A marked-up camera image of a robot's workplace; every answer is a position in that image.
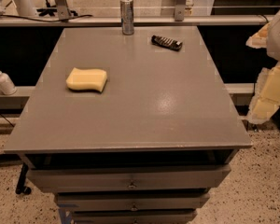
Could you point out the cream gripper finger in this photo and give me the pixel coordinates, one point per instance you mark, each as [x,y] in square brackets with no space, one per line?
[266,100]
[259,39]

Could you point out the yellow sponge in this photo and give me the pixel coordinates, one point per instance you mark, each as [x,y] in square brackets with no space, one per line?
[86,79]

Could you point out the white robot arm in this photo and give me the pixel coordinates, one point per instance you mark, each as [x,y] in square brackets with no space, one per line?
[273,38]

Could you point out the top grey drawer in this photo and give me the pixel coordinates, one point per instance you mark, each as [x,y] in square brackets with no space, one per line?
[125,179]

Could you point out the grey drawer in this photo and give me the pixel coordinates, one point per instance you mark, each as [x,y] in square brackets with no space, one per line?
[132,201]
[125,179]
[138,217]

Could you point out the silver drink can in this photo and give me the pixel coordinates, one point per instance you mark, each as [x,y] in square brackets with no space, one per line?
[126,13]

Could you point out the grey drawer cabinet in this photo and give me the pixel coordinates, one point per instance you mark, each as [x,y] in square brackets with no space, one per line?
[158,108]

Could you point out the middle grey drawer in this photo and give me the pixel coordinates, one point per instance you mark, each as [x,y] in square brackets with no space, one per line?
[132,201]

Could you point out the bottom grey drawer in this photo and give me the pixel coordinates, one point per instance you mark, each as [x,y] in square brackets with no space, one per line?
[138,217]

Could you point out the white pump bottle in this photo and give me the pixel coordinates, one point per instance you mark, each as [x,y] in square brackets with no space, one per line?
[7,86]

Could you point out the black caster leg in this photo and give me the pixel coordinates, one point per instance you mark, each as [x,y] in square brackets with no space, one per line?
[21,188]

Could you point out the right grey metal post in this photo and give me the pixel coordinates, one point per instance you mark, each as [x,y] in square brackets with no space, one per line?
[180,6]

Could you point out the grey metal post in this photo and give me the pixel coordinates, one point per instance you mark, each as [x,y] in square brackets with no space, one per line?
[180,6]
[64,13]

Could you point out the left grey metal post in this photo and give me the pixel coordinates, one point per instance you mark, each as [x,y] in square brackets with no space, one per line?
[64,13]

